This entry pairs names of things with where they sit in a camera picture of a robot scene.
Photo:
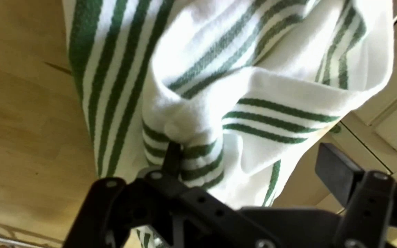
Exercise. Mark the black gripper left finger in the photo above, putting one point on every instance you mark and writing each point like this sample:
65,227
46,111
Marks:
130,212

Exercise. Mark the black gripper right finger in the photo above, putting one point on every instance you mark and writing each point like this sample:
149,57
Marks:
368,208

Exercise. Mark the white green striped tea towel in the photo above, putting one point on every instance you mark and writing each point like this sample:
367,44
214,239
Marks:
207,92

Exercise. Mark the wooden kitchen table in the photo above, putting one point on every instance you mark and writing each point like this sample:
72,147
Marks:
23,139

